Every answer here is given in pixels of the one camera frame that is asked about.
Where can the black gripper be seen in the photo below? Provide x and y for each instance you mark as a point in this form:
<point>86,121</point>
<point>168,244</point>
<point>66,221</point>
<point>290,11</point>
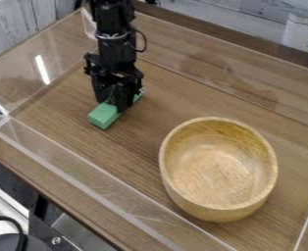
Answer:
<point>112,67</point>

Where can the green rectangular block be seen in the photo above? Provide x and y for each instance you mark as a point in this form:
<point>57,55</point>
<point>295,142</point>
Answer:
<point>105,114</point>

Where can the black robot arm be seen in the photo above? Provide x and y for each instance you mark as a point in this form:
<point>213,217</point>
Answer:
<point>113,16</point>

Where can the brown wooden bowl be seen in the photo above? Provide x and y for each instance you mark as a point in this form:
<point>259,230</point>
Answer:
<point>219,168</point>

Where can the white cylindrical container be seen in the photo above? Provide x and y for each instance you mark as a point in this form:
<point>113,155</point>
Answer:
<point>295,36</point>

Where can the grey metal clamp plate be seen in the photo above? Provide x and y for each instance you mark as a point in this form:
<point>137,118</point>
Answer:
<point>50,236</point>

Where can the clear acrylic corner bracket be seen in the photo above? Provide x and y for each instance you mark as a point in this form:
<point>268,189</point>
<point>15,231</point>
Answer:
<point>90,26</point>

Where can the clear acrylic enclosure wall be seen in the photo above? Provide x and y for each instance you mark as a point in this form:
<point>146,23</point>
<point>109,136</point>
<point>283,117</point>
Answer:
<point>99,173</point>

